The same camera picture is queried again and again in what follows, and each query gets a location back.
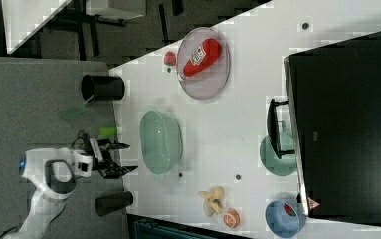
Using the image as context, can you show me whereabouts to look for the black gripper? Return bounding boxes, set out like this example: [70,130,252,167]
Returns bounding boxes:
[84,138,137,179]

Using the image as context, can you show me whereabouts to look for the toy orange slice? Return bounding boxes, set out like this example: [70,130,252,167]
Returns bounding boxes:
[223,209,240,228]

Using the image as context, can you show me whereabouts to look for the toy strawberry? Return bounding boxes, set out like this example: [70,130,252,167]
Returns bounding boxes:
[163,51,176,66]

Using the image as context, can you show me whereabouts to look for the black cylinder post upper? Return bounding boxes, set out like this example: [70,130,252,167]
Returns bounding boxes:
[81,75,125,101]

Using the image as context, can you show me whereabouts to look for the black toaster oven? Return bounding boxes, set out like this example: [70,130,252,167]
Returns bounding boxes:
[267,31,381,226]

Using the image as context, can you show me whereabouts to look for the strawberry in blue bowl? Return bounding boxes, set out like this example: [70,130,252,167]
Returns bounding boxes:
[284,203,296,217]

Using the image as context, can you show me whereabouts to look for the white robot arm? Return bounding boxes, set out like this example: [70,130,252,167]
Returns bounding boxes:
[0,137,135,239]

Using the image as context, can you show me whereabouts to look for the toy banana peel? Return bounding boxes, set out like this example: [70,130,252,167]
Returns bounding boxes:
[198,186,224,217]

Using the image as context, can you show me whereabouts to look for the black cylinder post lower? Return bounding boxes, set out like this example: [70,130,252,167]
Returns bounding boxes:
[95,191,134,217]

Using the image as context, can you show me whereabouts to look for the green marker on edge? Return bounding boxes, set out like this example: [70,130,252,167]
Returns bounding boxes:
[99,127,122,137]

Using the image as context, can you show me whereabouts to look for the red ketchup bottle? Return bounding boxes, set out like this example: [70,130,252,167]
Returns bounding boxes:
[179,38,222,80]

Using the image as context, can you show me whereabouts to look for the black cylinder post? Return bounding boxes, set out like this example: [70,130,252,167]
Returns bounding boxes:
[95,191,134,217]
[81,75,125,101]

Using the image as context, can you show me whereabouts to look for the clear pink plate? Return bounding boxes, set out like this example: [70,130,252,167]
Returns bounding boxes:
[177,27,231,100]

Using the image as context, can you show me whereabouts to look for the blue bowl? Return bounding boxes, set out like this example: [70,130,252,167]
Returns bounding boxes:
[265,199,306,239]

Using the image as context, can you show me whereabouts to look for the green strainer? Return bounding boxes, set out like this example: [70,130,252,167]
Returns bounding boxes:
[139,107,183,179]

